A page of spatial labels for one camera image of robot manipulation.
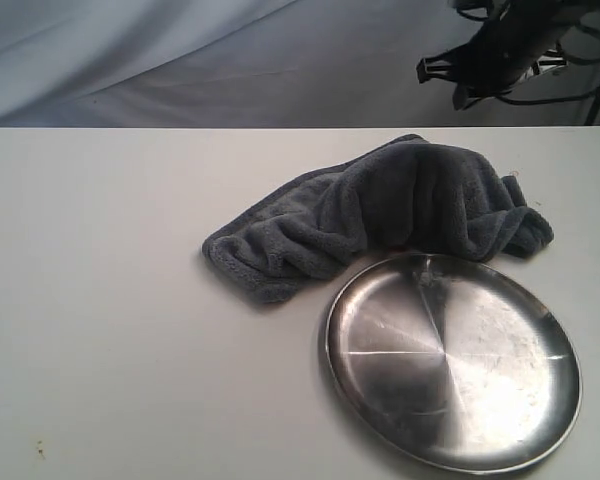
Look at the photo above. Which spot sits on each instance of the round stainless steel plate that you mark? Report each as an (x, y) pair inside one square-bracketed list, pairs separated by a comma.
[(453, 364)]

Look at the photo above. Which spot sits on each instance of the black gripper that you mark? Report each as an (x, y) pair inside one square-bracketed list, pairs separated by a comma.
[(502, 50)]

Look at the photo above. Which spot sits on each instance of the grey fabric backdrop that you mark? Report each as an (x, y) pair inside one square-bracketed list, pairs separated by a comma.
[(259, 64)]

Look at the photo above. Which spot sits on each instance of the grey fleece towel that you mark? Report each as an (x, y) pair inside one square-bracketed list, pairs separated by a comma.
[(407, 193)]

